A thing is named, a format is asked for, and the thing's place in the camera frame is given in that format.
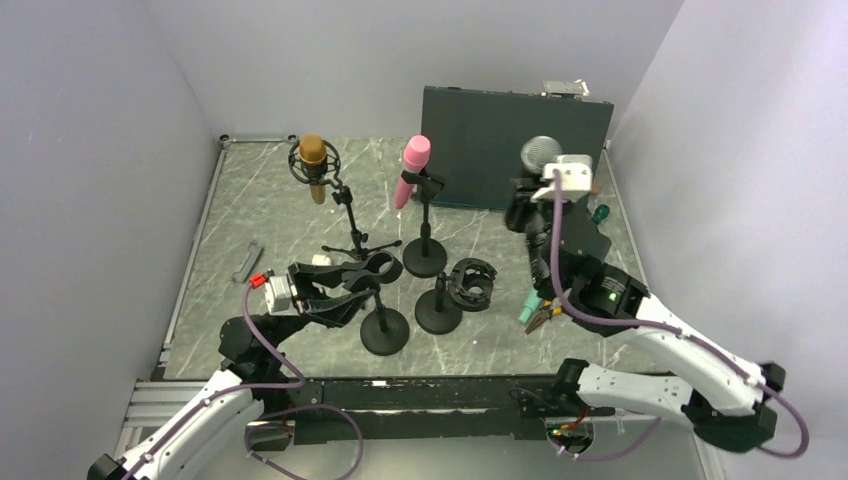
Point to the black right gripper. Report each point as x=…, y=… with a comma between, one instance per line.
x=539, y=205

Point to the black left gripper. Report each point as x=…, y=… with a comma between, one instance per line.
x=332, y=311

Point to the black mesh-head microphone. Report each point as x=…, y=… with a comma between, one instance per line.
x=535, y=154

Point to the black clip desk stand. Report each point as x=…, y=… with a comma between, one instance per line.
x=384, y=331

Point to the mint green microphone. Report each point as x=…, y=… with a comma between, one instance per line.
x=529, y=307

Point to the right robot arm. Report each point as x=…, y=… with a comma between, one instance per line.
x=720, y=396

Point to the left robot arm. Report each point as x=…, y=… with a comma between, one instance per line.
x=256, y=381

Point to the black pink-mic desk stand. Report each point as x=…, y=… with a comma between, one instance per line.
x=424, y=257

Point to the pink microphone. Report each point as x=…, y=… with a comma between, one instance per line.
x=415, y=157

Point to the gold condenser microphone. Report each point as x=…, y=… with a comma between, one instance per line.
x=313, y=155

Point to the white plastic connector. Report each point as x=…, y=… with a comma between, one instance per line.
x=321, y=260

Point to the dark green upright board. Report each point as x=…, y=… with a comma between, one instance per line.
x=476, y=138

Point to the metal clamp behind board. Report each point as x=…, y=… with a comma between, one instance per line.
x=574, y=89

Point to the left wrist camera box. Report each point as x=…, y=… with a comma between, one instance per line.
x=276, y=289

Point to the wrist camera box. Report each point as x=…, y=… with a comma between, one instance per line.
x=570, y=175
x=276, y=289

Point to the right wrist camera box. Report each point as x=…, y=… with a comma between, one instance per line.
x=570, y=175

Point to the green-handled screwdriver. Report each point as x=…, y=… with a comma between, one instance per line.
x=600, y=214

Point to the black shock-mount desk stand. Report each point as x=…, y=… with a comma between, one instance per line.
x=467, y=288

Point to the yellow-handled pliers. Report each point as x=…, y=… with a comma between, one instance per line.
x=544, y=313

